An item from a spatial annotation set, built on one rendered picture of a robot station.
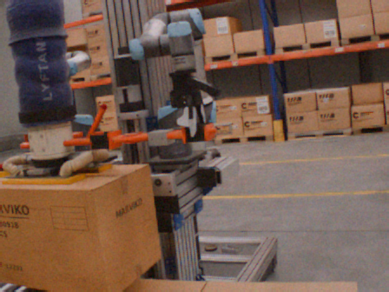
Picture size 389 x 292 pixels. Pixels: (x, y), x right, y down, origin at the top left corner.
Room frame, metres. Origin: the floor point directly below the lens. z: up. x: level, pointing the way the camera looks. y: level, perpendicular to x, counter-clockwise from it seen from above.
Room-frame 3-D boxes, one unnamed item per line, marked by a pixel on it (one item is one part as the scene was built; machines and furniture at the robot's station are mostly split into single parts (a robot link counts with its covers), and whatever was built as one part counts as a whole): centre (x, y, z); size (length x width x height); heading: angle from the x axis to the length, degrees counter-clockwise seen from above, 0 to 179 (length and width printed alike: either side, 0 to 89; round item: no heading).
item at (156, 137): (1.52, -0.08, 1.20); 0.07 x 0.07 x 0.04; 61
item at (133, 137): (1.75, 0.09, 1.20); 0.93 x 0.30 x 0.04; 61
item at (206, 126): (1.45, -0.20, 1.20); 0.08 x 0.07 x 0.05; 61
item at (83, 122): (2.32, 0.26, 1.20); 0.13 x 0.12 x 0.14; 79
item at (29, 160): (1.74, 0.32, 1.14); 0.34 x 0.25 x 0.06; 61
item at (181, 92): (1.47, -0.18, 1.34); 0.09 x 0.08 x 0.12; 61
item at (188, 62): (1.47, -0.18, 1.43); 0.08 x 0.08 x 0.05
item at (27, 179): (1.66, 0.37, 1.10); 0.34 x 0.10 x 0.05; 61
